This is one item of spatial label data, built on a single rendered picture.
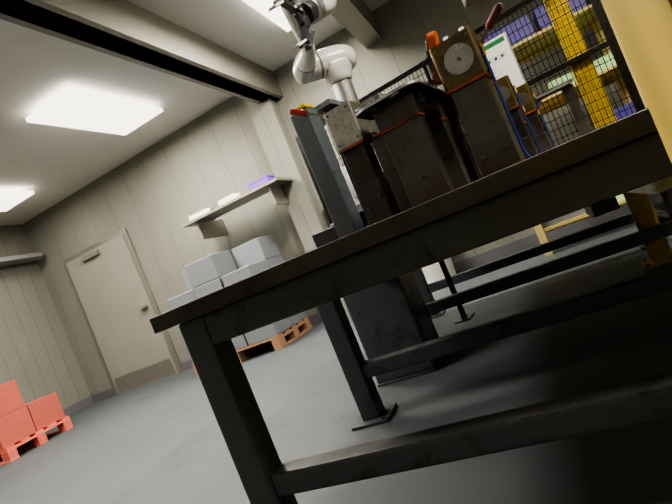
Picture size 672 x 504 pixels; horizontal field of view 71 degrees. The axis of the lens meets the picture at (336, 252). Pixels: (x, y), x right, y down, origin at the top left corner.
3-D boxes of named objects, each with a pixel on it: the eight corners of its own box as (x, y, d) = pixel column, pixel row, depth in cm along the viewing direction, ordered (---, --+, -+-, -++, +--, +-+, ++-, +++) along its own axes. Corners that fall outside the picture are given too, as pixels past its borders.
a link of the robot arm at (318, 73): (289, 53, 223) (315, 44, 226) (286, 69, 241) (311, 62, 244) (300, 78, 224) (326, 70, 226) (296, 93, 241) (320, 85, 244)
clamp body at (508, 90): (551, 160, 169) (514, 70, 169) (518, 174, 175) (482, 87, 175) (553, 160, 175) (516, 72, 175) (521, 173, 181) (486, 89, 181)
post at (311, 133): (359, 236, 148) (306, 107, 149) (339, 244, 152) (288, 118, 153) (369, 232, 155) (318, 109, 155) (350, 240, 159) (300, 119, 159)
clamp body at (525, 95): (565, 155, 198) (533, 78, 198) (536, 167, 204) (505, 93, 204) (566, 155, 203) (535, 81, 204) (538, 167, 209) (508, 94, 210)
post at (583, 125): (597, 142, 210) (572, 82, 210) (585, 147, 213) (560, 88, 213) (597, 142, 214) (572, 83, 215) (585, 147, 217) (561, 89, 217)
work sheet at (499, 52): (526, 83, 256) (505, 31, 256) (486, 104, 267) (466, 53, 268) (527, 84, 258) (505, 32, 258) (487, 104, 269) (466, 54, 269)
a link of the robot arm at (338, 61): (360, 200, 250) (397, 186, 254) (369, 198, 235) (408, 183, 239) (308, 58, 241) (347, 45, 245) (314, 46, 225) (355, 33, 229)
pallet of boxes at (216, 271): (312, 327, 559) (274, 233, 560) (282, 348, 486) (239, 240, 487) (234, 355, 602) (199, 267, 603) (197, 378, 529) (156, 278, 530)
